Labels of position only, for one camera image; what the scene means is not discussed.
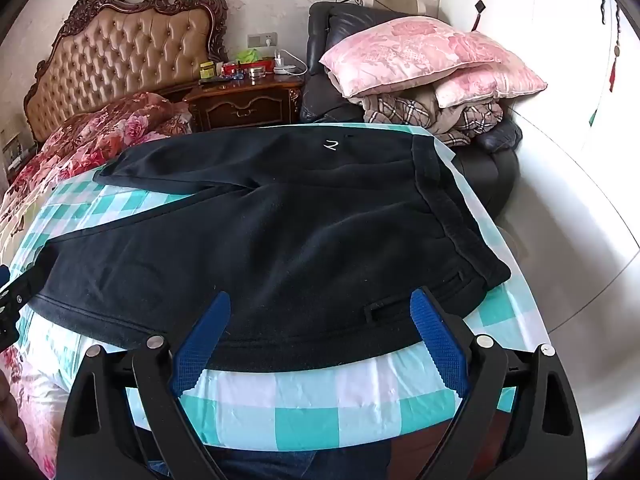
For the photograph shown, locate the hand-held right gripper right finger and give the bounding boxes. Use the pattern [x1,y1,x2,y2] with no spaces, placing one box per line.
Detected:
[409,286,588,480]

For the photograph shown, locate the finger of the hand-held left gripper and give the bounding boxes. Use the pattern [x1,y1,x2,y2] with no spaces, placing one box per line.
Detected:
[0,255,53,348]

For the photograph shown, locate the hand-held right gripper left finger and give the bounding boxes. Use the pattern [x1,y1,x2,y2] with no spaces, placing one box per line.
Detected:
[54,290,236,480]

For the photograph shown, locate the black pants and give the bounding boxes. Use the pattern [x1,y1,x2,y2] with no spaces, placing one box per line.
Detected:
[22,124,512,372]

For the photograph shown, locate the green white checked bed sheet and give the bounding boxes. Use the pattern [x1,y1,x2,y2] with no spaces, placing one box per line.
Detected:
[10,122,531,448]

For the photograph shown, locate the red floral quilt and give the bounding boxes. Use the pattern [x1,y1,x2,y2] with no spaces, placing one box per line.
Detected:
[0,91,193,466]

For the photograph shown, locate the beige plaid blanket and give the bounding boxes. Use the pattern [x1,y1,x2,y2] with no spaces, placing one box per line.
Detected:
[361,87,506,147]

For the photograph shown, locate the dark wooden nightstand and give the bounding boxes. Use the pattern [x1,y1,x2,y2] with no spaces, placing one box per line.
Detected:
[182,72,306,132]

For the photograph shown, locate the tufted leather carved headboard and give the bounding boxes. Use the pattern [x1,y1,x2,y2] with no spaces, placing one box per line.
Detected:
[24,0,230,148]

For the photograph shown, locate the small pink floral pillow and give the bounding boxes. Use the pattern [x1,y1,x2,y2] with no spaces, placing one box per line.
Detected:
[434,62,548,109]

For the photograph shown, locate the red box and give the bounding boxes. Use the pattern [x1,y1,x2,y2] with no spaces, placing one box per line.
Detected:
[222,62,273,75]

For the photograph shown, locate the large pink floral pillow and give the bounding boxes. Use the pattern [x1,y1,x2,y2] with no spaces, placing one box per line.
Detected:
[319,16,508,98]

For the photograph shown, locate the white charger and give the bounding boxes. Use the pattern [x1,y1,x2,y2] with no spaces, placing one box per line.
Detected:
[272,49,296,76]

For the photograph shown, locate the white wardrobe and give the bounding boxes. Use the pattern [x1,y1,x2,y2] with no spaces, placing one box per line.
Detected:
[440,0,640,241]

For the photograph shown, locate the black leather armchair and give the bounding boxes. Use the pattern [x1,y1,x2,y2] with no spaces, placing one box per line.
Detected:
[299,1,523,206]

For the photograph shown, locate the red tassel ornament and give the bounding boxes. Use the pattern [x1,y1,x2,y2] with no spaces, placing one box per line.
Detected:
[607,5,623,93]

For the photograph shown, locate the red knot ornament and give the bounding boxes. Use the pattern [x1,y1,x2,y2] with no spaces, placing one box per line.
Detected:
[470,0,488,36]

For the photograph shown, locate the beige cushion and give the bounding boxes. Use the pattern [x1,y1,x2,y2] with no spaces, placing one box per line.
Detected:
[372,0,428,16]

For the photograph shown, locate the white cable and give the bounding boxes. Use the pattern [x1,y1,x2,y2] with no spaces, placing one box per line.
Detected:
[280,50,308,77]

